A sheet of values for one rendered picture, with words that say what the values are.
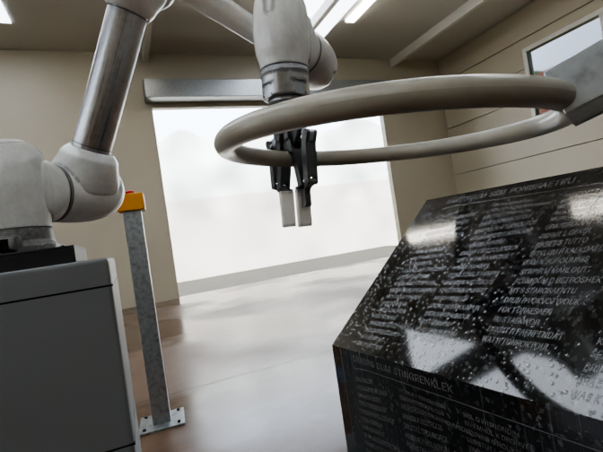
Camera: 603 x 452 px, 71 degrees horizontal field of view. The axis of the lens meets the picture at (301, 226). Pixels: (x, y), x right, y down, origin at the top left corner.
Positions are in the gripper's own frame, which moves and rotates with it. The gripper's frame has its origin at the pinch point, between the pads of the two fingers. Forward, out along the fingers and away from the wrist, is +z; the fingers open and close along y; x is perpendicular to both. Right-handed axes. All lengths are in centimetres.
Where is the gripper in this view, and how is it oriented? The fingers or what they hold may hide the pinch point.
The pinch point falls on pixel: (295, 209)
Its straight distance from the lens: 79.7
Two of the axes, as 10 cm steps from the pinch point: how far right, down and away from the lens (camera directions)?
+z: 0.8, 10.0, 0.4
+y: 6.1, -0.2, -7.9
